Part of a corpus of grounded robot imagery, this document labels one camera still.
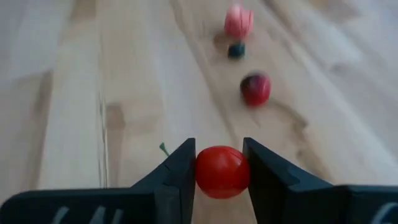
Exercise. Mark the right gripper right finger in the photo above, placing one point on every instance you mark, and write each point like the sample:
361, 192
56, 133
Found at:
273, 193

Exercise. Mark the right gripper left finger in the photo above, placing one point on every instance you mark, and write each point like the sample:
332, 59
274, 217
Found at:
174, 186

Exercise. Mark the dark red toy cherry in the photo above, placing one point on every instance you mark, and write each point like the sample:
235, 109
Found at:
255, 90

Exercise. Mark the small dark toy blueberry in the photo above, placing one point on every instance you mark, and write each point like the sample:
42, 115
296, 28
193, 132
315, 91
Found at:
236, 50

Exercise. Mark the small pink toy fruit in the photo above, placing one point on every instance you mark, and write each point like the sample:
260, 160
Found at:
238, 22

